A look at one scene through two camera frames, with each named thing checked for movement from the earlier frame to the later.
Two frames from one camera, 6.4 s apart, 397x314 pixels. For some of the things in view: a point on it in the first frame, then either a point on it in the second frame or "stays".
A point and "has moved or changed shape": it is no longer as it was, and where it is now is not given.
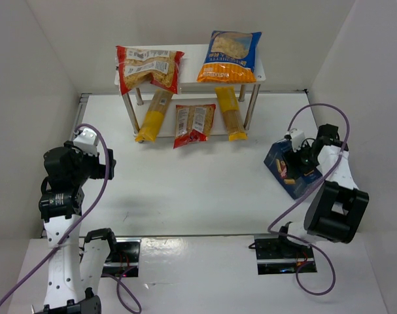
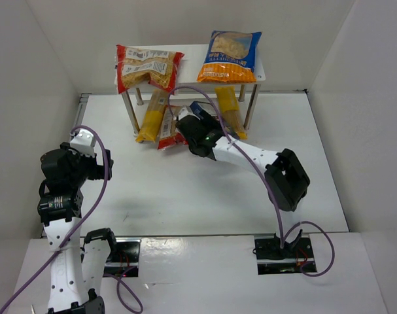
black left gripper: (104, 165) stays
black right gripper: (293, 158) → (191, 124)
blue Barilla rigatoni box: (294, 187) has moved or changed shape
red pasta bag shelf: (192, 123) has moved or changed shape
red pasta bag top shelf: (160, 67) stays
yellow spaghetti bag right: (231, 114) stays
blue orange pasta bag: (230, 57) stays
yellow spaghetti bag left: (153, 120) stays
